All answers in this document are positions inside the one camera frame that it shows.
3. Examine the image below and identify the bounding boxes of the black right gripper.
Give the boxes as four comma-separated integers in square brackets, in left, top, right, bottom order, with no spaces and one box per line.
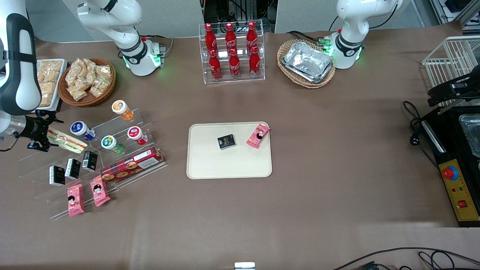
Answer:
[20,111,64,153]

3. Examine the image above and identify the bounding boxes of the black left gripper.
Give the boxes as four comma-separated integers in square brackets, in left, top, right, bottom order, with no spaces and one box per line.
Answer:
[427,73,480,107]

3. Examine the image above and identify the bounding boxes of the triangle sandwich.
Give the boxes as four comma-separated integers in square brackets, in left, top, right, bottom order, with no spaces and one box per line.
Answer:
[47,127,87,155]

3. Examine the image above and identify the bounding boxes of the white rectangular snack tray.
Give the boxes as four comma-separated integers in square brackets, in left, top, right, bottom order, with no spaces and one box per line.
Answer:
[36,59,68,111]

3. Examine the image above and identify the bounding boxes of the aluminium foil tray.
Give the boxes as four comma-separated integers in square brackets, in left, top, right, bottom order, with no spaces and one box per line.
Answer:
[282,41,334,81]
[283,64,335,84]

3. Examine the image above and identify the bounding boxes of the cream plastic tray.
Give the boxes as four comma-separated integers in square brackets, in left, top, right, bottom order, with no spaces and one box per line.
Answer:
[186,121,273,179]

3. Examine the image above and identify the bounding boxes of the blue drink bottle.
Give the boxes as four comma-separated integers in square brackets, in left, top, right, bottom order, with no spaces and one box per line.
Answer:
[70,121,96,141]

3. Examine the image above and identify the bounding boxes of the wrapped cracker pack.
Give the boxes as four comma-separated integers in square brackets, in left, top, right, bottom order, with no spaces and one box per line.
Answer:
[39,82,57,108]
[37,61,63,84]

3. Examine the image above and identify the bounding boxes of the small black snack box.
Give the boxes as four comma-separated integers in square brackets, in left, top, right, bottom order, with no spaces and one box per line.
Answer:
[82,151,98,172]
[65,159,81,179]
[49,166,66,186]
[217,134,237,150]

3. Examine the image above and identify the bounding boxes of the clear glass container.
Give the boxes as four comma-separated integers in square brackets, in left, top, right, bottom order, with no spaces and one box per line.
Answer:
[459,114,480,158]

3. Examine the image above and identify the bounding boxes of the clear bag of crackers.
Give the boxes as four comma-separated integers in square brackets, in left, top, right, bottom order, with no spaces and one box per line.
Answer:
[66,60,85,89]
[69,86,89,102]
[82,58,99,76]
[90,77,110,98]
[96,65,113,81]

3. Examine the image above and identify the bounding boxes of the black machine with yellow panel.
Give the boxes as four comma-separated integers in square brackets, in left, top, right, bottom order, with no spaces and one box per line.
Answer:
[420,105,480,228]

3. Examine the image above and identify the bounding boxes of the brown wicker basket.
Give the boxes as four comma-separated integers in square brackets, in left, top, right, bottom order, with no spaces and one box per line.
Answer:
[58,58,116,107]

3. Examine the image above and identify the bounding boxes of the green drink bottle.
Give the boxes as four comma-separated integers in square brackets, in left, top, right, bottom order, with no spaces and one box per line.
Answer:
[101,135,125,154]

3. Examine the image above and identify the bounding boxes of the pink snack packet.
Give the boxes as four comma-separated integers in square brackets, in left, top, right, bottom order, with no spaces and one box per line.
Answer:
[67,184,85,217]
[246,124,271,149]
[90,175,111,207]

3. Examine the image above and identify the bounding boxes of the clear acrylic stepped shelf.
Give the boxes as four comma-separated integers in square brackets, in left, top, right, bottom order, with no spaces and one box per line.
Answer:
[17,108,168,220]

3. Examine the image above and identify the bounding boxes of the orange drink bottle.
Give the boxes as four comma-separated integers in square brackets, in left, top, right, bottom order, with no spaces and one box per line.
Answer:
[112,100,134,121]

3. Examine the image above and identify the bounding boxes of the red small drink bottle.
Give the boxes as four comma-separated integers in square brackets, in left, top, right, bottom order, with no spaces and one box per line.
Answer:
[127,126,149,146]

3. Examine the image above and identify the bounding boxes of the red cookie box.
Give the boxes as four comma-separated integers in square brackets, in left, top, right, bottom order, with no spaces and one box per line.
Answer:
[100,147,165,183]

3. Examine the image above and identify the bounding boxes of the light wicker basket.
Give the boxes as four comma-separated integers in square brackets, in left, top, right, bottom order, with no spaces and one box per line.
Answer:
[277,39,336,89]

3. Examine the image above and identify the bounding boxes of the red cola bottle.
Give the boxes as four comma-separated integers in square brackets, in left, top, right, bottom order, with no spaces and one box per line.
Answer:
[208,49,222,80]
[249,46,261,77]
[225,22,237,51]
[229,48,241,78]
[205,23,218,53]
[246,21,258,51]

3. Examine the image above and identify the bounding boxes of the clear acrylic bottle rack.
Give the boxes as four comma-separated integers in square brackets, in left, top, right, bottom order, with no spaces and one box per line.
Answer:
[199,23,266,84]

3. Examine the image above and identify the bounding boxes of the black power cable with plug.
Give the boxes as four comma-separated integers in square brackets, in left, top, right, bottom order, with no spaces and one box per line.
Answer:
[402,100,440,170]

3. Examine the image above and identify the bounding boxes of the white wire basket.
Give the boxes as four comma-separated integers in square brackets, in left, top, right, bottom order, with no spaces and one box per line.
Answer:
[421,36,480,108]

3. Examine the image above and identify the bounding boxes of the aluminium frame structure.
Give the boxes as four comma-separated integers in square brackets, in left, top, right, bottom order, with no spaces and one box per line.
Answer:
[429,0,480,31]

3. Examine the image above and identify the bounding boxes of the cable at right arm base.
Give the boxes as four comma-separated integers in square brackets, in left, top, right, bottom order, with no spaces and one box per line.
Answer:
[142,35,175,55]

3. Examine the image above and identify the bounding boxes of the black cable at left arm base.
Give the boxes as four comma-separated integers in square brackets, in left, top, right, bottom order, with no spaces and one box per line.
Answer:
[286,30,330,45]

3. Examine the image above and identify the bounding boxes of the long black cable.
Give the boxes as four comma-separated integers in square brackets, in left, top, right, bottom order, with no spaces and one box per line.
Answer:
[332,247,480,270]

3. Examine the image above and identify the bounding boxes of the looped black cable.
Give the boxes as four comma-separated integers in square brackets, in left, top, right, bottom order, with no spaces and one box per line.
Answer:
[418,251,452,270]

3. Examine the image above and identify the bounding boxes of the black equipment with cables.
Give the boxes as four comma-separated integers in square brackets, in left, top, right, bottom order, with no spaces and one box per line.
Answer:
[202,0,279,33]

